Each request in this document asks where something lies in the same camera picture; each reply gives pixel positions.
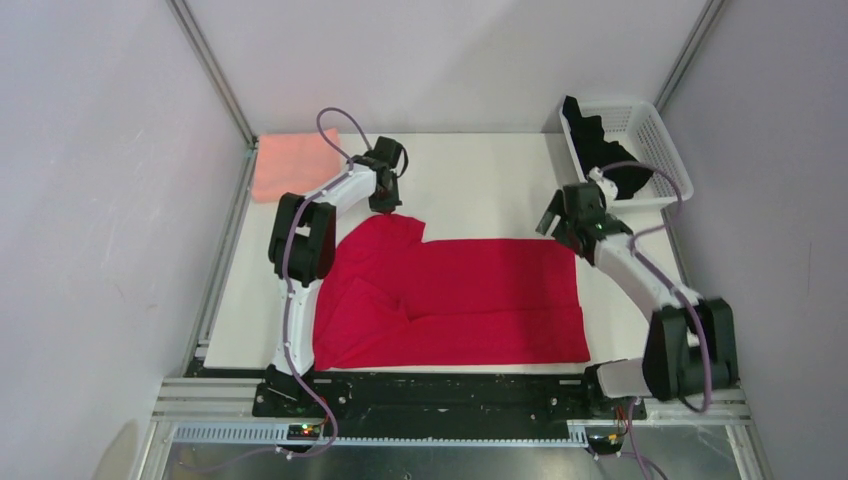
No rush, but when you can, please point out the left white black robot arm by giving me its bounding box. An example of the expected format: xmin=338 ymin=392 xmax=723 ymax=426
xmin=268 ymin=137 xmax=408 ymax=416

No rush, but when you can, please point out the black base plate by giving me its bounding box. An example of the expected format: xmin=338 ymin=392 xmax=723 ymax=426
xmin=252 ymin=370 xmax=629 ymax=439

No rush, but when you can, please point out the left controller board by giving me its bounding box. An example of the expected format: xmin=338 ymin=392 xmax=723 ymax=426
xmin=285 ymin=423 xmax=323 ymax=442

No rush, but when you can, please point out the controller board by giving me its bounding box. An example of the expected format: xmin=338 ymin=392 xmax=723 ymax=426
xmin=586 ymin=432 xmax=627 ymax=460
xmin=285 ymin=423 xmax=323 ymax=442

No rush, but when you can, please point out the grey slotted cable duct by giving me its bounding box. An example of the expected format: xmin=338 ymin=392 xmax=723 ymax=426
xmin=172 ymin=422 xmax=587 ymax=448

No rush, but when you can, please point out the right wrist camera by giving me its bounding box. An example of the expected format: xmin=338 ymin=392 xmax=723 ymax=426
xmin=588 ymin=167 xmax=619 ymax=206

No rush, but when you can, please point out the white plastic basket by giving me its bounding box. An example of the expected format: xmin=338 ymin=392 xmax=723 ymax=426
xmin=559 ymin=97 xmax=694 ymax=200

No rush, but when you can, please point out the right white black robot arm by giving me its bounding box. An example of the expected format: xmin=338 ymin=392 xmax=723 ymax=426
xmin=536 ymin=181 xmax=739 ymax=418

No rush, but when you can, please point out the black t shirt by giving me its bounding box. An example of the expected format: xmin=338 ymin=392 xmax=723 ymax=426
xmin=562 ymin=96 xmax=653 ymax=200

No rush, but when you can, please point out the left aluminium frame post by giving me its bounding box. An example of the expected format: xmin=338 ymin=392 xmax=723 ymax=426
xmin=165 ymin=0 xmax=258 ymax=148

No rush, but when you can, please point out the aluminium frame post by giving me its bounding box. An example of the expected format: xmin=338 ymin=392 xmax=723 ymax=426
xmin=653 ymin=0 xmax=728 ymax=113
xmin=165 ymin=0 xmax=258 ymax=148

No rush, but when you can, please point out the red t shirt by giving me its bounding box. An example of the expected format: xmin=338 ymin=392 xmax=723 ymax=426
xmin=312 ymin=215 xmax=590 ymax=370

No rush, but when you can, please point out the right controller board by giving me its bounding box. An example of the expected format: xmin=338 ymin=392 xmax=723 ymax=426
xmin=586 ymin=432 xmax=627 ymax=460

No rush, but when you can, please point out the right aluminium frame post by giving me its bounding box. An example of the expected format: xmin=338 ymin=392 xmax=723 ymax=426
xmin=653 ymin=0 xmax=728 ymax=113

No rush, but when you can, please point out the folded pink t shirt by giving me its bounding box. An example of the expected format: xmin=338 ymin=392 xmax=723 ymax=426
xmin=251 ymin=133 xmax=342 ymax=203

